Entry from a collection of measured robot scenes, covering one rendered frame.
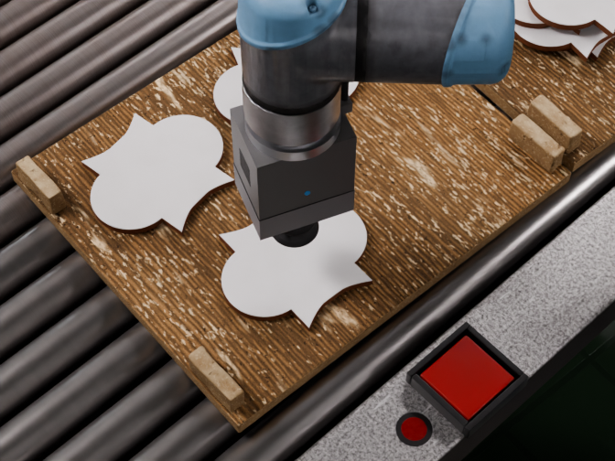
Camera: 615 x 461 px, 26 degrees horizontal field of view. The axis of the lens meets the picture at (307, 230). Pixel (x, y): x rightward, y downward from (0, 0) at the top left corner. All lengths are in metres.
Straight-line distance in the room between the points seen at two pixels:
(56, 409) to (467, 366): 0.36
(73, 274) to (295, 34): 0.43
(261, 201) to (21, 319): 0.29
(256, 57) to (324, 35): 0.05
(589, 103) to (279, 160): 0.43
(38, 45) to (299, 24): 0.56
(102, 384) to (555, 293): 0.42
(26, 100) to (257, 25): 0.51
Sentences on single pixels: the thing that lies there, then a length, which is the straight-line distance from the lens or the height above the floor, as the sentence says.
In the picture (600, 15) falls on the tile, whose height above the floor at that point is 0.97.
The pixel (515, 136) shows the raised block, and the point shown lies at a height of 0.95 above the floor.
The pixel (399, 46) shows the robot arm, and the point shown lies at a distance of 0.93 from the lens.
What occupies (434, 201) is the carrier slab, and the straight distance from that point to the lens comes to 1.26.
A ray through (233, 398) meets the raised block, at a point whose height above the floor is 0.96.
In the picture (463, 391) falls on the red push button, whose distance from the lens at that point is 1.17.
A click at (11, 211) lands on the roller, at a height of 0.92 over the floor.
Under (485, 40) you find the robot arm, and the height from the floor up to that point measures 1.28.
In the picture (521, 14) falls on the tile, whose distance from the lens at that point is 1.39.
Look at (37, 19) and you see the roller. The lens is 1.47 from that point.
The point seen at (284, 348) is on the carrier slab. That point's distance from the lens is 1.18.
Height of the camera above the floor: 1.98
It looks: 57 degrees down
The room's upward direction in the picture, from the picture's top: straight up
